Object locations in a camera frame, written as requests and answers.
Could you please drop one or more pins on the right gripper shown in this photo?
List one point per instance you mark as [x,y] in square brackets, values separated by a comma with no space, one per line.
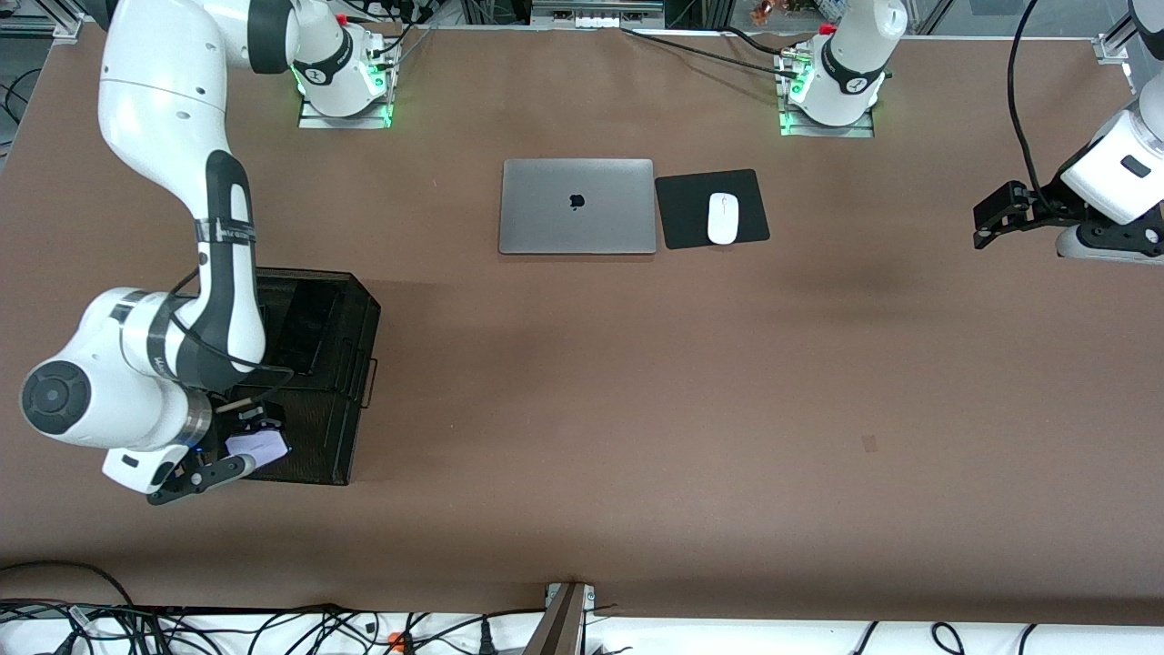
[225,428]

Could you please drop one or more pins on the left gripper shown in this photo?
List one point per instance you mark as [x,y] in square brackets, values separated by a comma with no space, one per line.
[1043,202]

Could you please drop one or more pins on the lavender flip phone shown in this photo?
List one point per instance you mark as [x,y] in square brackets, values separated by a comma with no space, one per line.
[259,446]

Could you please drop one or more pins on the long black smartphone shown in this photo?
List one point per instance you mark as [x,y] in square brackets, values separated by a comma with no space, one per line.
[309,327]

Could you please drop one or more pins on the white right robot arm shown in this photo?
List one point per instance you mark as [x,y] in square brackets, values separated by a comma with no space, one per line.
[164,91]

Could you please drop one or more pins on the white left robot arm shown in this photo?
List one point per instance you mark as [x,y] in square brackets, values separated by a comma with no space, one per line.
[850,64]

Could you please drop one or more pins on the black mesh two-tier tray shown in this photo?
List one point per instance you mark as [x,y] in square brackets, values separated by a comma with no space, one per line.
[318,428]

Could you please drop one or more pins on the white computer mouse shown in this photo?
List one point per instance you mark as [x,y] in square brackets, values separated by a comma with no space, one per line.
[723,218]

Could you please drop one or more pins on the black mouse pad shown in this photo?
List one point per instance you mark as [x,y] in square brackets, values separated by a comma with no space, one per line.
[687,214]

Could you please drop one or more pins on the silver closed laptop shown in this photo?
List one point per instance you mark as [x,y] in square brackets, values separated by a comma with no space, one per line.
[576,207]

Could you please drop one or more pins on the grey power strip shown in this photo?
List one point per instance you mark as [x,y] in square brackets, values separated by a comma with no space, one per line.
[596,18]

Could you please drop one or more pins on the aluminium frame profile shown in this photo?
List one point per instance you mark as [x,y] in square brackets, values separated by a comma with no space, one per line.
[1114,50]
[64,25]

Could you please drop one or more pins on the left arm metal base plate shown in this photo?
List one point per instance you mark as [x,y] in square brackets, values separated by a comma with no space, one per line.
[859,133]

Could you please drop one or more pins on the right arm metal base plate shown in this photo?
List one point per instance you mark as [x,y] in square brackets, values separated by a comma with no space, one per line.
[318,122]

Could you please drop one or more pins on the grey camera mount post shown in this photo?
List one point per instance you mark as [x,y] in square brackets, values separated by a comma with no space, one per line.
[559,623]

